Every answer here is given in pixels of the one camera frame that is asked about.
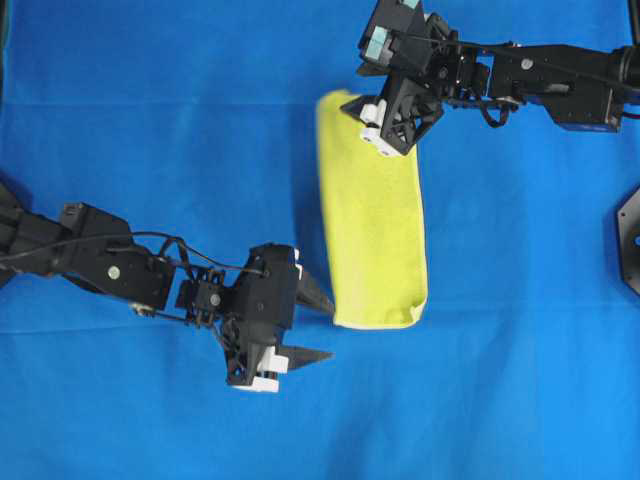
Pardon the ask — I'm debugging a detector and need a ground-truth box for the yellow-green microfiber towel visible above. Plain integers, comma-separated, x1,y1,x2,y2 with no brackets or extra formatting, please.
316,90,428,330

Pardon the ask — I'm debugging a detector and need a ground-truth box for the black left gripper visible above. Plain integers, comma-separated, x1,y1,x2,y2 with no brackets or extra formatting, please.
220,243,334,393

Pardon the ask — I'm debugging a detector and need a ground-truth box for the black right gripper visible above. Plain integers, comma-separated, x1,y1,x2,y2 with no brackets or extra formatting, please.
340,75,443,157

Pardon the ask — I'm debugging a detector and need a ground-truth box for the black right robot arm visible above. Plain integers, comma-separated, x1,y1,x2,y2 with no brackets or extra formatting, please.
341,1,639,157

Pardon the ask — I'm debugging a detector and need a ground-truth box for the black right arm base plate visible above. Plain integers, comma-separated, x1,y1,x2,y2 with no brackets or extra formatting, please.
615,187,639,295

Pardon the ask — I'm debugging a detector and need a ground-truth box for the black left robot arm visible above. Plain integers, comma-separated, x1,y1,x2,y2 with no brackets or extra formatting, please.
1,186,335,393

